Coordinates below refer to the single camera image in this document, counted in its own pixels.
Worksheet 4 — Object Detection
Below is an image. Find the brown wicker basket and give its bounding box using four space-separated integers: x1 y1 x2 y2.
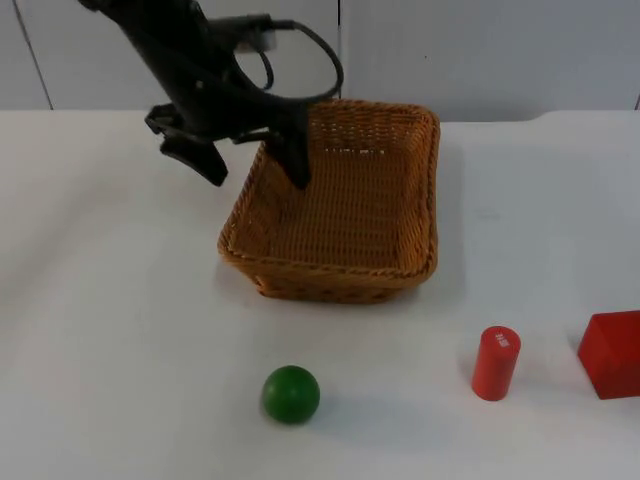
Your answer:
217 99 442 305

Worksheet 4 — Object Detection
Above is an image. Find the red cube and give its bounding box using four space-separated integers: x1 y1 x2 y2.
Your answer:
577 309 640 401

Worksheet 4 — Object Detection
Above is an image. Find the red cylinder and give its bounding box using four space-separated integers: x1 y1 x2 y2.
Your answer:
471 325 523 403

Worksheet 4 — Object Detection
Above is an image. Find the thin black cable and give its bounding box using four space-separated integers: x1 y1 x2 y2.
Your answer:
234 49 276 94

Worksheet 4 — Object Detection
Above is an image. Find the green ball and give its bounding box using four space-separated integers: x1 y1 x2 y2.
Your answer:
260 365 322 426

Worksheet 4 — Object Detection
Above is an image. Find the thick black cable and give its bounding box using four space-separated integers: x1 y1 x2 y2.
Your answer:
259 17 346 106

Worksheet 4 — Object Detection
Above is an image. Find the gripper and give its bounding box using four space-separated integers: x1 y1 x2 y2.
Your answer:
144 69 313 191

